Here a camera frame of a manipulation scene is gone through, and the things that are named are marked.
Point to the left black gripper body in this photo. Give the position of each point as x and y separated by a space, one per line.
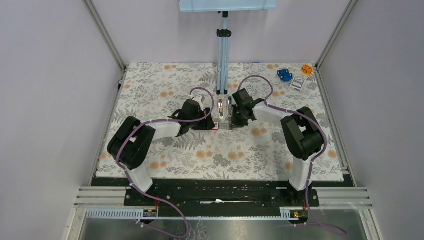
202 124

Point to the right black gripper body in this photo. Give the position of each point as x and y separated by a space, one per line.
238 119

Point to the pink stapler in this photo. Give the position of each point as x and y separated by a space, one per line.
221 109

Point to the staple box tray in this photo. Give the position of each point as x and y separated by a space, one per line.
224 126

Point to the red white staple box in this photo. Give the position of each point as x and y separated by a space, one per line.
216 126

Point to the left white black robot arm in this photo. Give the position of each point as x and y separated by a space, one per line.
131 143

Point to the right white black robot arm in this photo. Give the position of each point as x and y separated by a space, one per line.
303 135

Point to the floral patterned table mat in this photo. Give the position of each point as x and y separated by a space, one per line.
153 91

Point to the blue toy car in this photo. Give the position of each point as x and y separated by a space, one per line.
284 75

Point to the orange round toy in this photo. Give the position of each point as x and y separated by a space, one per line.
307 69

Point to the light blue tripod stand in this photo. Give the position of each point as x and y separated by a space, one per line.
224 36

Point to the light blue board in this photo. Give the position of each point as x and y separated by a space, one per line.
195 6

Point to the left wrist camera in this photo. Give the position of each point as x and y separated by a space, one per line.
199 99

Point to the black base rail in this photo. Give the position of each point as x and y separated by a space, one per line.
216 199

